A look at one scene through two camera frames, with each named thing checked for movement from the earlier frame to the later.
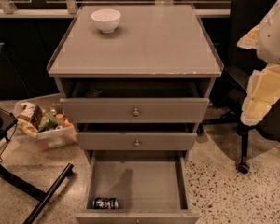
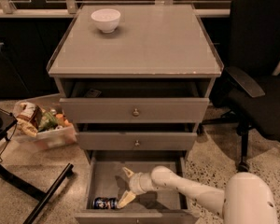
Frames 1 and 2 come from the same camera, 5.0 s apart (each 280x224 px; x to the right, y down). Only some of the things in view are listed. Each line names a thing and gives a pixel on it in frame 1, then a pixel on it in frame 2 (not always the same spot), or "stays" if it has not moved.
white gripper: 274,37 → 134,183
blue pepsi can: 105,203 stays
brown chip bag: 29,119 stays
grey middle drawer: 136,136 stays
